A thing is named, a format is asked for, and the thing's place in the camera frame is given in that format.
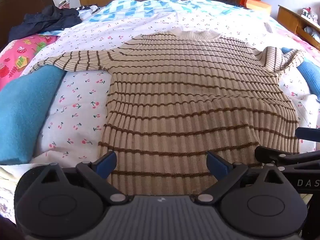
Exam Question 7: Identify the wooden side cabinet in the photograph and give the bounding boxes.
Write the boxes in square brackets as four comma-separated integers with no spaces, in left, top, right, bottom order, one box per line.
[277,5,320,52]

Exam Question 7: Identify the orange box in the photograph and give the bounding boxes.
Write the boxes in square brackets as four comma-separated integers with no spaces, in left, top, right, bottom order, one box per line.
[239,0,272,15]

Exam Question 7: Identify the beige brown striped sweater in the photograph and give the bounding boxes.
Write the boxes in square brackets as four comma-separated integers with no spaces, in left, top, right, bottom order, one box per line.
[30,29,307,196]

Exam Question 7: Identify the blue white patterned quilt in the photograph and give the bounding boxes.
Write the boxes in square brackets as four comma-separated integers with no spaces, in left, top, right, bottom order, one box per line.
[82,0,280,23]

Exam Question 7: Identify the blue knitted sweater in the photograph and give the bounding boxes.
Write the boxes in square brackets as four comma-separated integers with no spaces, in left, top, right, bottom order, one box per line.
[281,47,320,102]

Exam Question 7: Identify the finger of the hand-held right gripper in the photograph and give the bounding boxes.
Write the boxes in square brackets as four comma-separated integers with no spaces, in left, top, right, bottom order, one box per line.
[255,146,320,168]
[295,128,320,143]

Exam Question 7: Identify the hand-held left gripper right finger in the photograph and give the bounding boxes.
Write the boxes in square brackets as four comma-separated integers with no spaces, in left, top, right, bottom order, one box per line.
[195,151,285,203]

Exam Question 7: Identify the dark jacket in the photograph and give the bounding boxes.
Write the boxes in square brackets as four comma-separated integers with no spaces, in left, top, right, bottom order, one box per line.
[9,5,83,43]

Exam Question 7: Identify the plush toys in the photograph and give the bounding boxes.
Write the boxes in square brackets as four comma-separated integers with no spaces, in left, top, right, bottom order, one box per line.
[301,7,319,23]

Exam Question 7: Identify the white cherry print bed sheet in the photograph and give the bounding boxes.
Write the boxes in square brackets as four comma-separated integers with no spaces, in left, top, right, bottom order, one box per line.
[0,12,320,230]

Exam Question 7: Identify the black and white cloth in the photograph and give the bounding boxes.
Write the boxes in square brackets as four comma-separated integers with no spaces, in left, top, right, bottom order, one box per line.
[76,4,100,14]

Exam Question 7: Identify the pink cartoon print blanket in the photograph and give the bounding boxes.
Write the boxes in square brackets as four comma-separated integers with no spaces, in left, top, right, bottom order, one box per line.
[0,27,320,90]

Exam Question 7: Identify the teal fleece cloth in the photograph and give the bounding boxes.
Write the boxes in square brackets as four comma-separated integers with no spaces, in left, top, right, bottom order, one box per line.
[0,65,67,165]

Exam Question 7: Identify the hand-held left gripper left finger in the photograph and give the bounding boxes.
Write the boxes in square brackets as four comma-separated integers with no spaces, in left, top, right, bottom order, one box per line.
[41,151,127,204]

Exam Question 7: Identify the clear plastic bag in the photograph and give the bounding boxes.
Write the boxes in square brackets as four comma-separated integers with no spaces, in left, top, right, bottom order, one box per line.
[304,26,320,43]

